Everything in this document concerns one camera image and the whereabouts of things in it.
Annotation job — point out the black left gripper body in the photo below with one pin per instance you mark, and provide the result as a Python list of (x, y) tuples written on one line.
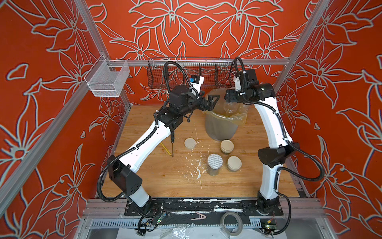
[(200, 104)]

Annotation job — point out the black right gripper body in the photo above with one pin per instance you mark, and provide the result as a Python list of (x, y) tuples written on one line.
[(236, 98)]

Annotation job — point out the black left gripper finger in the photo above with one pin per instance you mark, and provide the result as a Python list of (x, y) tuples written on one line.
[(213, 98), (210, 106)]

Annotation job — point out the beige jar lid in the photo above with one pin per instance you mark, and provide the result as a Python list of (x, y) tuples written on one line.
[(190, 143)]

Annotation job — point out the jar with foil seal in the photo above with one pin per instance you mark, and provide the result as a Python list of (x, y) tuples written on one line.
[(215, 162)]

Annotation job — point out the clear jar with tea leaves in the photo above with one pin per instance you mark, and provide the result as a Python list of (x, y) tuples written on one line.
[(230, 108)]

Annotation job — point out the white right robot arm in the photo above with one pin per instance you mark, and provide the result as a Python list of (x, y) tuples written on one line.
[(249, 91)]

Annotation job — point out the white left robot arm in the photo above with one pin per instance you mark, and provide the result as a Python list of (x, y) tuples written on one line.
[(122, 169)]

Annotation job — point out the yellow plastic bin liner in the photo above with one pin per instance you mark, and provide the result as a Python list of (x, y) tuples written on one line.
[(239, 118)]

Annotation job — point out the silver mesh waste bin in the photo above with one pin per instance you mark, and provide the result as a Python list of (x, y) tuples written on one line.
[(219, 128)]

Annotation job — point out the beige lidded jar far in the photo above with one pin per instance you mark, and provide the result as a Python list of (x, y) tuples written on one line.
[(227, 146)]

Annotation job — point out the beige lidded jar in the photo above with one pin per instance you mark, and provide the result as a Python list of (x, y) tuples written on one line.
[(227, 146), (234, 163)]

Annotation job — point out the yellow pencil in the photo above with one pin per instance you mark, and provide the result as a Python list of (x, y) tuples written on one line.
[(166, 149)]

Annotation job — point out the beige lidded jar near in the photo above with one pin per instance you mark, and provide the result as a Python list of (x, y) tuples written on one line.
[(234, 163)]

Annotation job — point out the red clip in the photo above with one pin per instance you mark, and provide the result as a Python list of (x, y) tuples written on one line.
[(200, 217)]

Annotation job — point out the clear tape roll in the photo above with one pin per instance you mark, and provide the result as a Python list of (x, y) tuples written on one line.
[(231, 224)]

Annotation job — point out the crumpled clear plastic film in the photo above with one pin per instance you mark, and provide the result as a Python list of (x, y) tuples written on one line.
[(178, 232)]

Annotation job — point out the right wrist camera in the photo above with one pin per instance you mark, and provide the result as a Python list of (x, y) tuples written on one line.
[(237, 84)]

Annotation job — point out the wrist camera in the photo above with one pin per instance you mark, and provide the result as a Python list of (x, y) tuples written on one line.
[(196, 82), (237, 84)]

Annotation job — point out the black wire wall basket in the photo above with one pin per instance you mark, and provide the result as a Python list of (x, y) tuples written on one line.
[(217, 72)]

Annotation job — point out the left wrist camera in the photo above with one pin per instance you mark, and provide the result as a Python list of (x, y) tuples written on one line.
[(196, 82)]

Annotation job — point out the black handled screwdriver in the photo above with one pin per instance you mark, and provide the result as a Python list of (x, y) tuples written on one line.
[(172, 145)]

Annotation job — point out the white cable duct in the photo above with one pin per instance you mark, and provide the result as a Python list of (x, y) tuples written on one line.
[(132, 223)]

